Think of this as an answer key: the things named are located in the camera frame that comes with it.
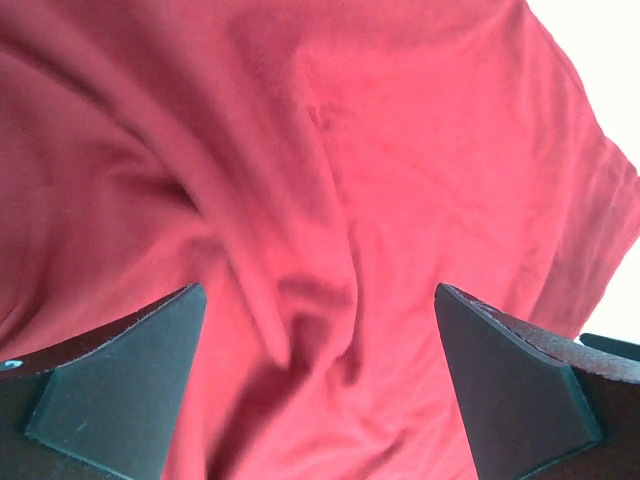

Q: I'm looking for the red t-shirt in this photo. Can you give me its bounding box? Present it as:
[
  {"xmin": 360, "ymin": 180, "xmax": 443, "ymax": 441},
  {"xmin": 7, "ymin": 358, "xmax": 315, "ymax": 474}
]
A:
[{"xmin": 1, "ymin": 1, "xmax": 639, "ymax": 479}]

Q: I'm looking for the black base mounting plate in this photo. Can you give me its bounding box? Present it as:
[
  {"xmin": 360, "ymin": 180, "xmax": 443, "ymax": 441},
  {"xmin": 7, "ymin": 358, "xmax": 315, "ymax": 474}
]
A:
[{"xmin": 579, "ymin": 333, "xmax": 640, "ymax": 362}]

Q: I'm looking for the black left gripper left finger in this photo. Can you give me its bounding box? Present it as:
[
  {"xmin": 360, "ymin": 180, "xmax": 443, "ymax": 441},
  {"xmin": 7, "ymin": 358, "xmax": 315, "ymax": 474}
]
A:
[{"xmin": 1, "ymin": 284, "xmax": 206, "ymax": 479}]

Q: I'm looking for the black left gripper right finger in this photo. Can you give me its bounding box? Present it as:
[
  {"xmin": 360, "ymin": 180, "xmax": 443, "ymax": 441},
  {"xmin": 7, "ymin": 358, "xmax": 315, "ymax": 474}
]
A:
[{"xmin": 435, "ymin": 284, "xmax": 639, "ymax": 479}]

